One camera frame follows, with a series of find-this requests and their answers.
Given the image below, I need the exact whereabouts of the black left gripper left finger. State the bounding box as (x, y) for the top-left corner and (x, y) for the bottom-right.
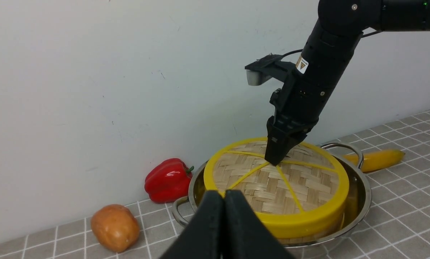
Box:
(161, 191), (225, 259)

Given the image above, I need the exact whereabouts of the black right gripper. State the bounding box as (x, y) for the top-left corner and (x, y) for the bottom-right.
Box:
(264, 28), (363, 166)

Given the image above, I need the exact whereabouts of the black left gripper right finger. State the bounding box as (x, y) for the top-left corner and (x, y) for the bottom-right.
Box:
(222, 190), (295, 259)

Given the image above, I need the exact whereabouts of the woven bamboo steamer lid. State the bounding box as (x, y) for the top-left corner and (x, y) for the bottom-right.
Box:
(202, 137), (349, 228)

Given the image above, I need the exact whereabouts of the bamboo steamer basket yellow rim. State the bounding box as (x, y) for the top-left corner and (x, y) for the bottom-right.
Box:
(248, 198), (346, 243)

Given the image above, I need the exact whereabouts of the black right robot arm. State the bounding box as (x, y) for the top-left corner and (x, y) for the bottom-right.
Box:
(265, 0), (430, 165)

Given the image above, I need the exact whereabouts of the stainless steel pot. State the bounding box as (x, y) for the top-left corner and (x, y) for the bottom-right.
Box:
(172, 142), (372, 259)

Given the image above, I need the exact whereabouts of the red bell pepper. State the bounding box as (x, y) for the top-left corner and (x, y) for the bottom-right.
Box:
(144, 158), (194, 204)

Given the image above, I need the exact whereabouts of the brown potato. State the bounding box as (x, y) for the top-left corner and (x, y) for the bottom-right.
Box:
(90, 204), (140, 253)

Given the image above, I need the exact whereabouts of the yellow banana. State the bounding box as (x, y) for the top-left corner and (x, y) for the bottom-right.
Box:
(360, 149), (405, 173)

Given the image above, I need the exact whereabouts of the grey checkered tablecloth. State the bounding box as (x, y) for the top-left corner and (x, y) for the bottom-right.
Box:
(0, 110), (430, 259)

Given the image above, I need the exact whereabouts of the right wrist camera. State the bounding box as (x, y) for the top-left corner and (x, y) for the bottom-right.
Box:
(245, 54), (295, 86)

